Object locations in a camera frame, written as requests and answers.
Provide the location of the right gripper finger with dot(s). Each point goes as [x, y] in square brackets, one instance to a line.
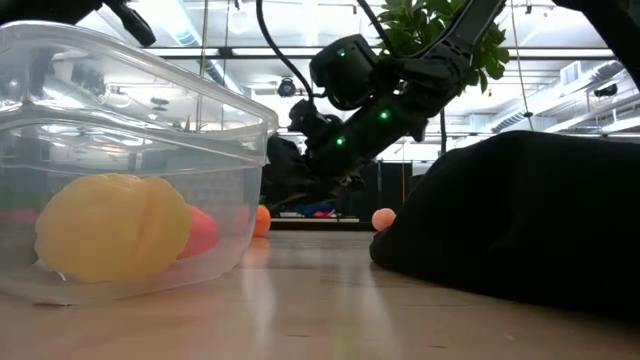
[320, 196]
[285, 170]

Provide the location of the orange toy fruit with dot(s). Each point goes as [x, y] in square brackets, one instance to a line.
[262, 220]

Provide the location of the pink toy peach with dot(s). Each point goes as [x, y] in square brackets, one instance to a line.
[382, 219]

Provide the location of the clear plastic tupperware container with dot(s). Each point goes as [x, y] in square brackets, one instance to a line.
[225, 200]

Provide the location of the red toy fruit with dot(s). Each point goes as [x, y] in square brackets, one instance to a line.
[202, 232]

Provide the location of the yellow toy bell pepper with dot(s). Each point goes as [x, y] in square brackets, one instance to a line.
[110, 225]

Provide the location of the person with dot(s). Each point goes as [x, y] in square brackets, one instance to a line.
[315, 207]

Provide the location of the black partition panels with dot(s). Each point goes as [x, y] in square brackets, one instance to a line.
[390, 195]

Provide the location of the round black ceiling lamp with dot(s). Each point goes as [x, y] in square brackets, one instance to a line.
[287, 88]

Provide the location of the black cloth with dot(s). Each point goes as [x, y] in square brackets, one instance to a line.
[500, 225]

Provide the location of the tall leafy potted plant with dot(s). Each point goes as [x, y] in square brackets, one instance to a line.
[492, 55]

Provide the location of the white ceiling vent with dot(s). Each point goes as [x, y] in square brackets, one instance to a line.
[571, 74]

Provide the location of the black ceiling device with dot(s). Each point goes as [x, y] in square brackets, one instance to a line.
[606, 91]

